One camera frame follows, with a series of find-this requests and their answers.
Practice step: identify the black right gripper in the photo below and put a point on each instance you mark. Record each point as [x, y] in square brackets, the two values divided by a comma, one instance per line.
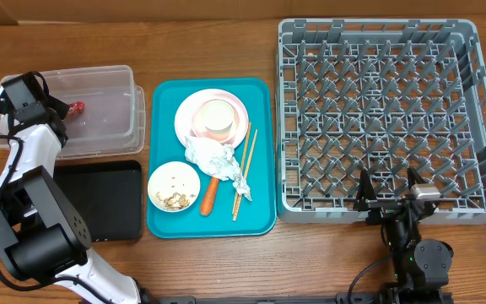
[364, 200]

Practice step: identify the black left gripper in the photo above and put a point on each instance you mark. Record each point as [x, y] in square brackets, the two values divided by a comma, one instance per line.
[56, 106]

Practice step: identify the wooden chopstick right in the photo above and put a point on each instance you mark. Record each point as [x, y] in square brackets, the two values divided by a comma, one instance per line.
[246, 172]

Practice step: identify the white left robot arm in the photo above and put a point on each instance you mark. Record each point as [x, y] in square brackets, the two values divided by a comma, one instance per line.
[43, 239]

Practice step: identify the white bowl with food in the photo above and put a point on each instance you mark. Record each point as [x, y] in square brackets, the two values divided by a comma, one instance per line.
[173, 187]

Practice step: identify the white napkin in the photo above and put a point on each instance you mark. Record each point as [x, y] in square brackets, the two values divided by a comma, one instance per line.
[217, 160]

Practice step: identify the teal plastic tray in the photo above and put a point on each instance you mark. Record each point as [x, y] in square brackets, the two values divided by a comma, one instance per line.
[256, 216]

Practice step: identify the pink plate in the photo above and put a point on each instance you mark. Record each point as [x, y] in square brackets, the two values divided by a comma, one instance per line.
[187, 109]

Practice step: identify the black tray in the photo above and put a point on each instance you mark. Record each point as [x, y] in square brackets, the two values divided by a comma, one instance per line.
[108, 196]

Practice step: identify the grey dishwasher rack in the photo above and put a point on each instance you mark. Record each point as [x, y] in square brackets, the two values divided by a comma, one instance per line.
[382, 96]

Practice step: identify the white cup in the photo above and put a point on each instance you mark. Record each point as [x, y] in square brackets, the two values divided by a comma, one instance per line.
[217, 115]

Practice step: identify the orange carrot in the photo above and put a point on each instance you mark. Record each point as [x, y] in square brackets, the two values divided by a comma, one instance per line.
[209, 197]

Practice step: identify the clear plastic bin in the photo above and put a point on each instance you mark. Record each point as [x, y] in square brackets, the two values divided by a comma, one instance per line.
[113, 121]

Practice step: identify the red snack wrapper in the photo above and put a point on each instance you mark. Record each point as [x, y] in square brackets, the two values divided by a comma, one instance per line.
[75, 109]

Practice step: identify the pink shallow bowl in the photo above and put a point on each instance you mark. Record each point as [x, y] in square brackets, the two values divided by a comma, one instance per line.
[200, 131]

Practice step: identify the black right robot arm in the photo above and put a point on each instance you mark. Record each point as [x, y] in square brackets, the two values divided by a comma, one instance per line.
[421, 266]

